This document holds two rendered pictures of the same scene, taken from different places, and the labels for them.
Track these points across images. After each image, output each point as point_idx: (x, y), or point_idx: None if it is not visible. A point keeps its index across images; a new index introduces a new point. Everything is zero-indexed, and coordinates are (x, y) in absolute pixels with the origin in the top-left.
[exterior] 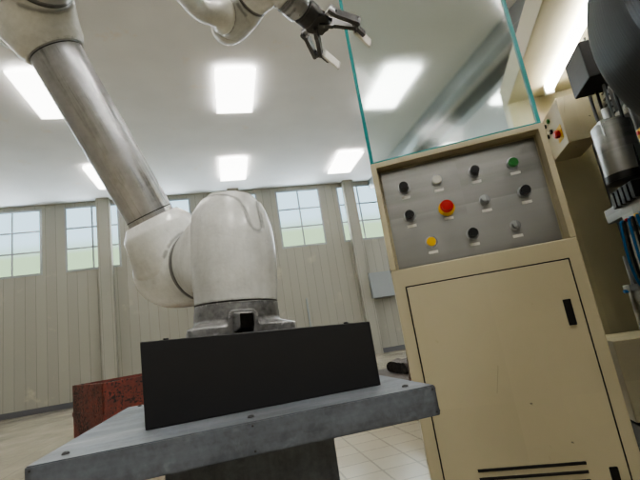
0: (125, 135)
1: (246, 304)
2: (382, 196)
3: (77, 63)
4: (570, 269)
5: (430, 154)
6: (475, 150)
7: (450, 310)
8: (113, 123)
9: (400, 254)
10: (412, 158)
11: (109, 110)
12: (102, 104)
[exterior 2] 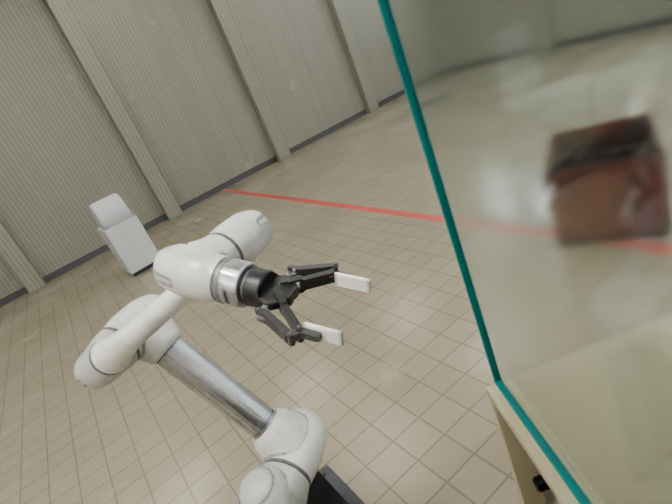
0: (215, 401)
1: None
2: (509, 431)
3: (170, 371)
4: None
5: (538, 470)
6: None
7: None
8: (205, 397)
9: (545, 495)
10: (521, 444)
11: (199, 391)
12: (194, 389)
